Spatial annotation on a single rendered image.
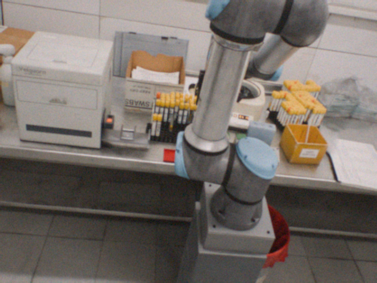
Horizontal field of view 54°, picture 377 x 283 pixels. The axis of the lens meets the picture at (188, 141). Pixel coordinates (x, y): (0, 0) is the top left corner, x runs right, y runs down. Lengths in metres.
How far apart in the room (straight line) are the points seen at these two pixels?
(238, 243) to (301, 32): 0.60
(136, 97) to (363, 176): 0.95
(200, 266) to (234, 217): 0.20
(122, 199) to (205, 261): 1.00
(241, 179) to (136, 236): 1.35
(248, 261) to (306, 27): 0.67
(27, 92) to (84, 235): 1.13
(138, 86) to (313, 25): 0.92
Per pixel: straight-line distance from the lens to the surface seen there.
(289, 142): 1.51
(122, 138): 1.34
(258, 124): 1.48
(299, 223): 2.19
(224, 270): 1.16
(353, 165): 1.62
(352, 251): 2.61
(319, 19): 0.78
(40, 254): 2.17
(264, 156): 0.95
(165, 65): 1.80
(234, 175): 0.94
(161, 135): 1.43
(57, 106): 1.30
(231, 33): 0.74
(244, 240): 1.08
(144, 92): 1.56
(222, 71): 0.79
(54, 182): 2.14
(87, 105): 1.27
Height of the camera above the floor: 1.72
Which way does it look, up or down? 35 degrees down
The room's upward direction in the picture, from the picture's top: 11 degrees clockwise
